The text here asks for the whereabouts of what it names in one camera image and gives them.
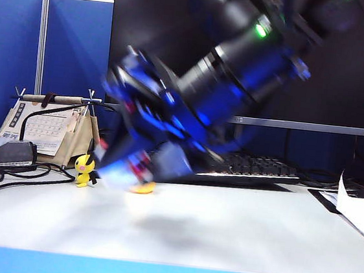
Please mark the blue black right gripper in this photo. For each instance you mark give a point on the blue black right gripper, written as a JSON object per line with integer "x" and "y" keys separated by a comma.
{"x": 158, "y": 111}

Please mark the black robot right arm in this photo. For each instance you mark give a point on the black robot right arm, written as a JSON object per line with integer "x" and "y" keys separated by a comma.
{"x": 243, "y": 51}

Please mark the yellow rubber duck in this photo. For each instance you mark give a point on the yellow rubber duck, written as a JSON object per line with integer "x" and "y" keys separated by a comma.
{"x": 144, "y": 188}

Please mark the yellow Pichu figure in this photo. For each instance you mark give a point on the yellow Pichu figure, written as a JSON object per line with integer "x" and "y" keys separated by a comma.
{"x": 83, "y": 169}

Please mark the beige tent-shaped desk calendar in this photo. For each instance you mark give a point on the beige tent-shaped desk calendar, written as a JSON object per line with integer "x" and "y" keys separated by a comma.
{"x": 49, "y": 129}

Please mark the black mechanical keyboard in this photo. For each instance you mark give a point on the black mechanical keyboard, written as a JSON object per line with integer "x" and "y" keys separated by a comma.
{"x": 256, "y": 168}

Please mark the black power adapter box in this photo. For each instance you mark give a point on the black power adapter box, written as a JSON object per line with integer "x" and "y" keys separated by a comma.
{"x": 12, "y": 154}

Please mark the large black computer monitor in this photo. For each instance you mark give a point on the large black computer monitor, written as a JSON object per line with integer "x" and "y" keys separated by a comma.
{"x": 336, "y": 94}

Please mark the folded white paper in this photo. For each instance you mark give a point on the folded white paper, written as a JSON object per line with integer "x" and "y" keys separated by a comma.
{"x": 353, "y": 206}

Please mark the silver partition post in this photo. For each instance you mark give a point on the silver partition post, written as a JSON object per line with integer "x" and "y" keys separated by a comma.
{"x": 41, "y": 43}

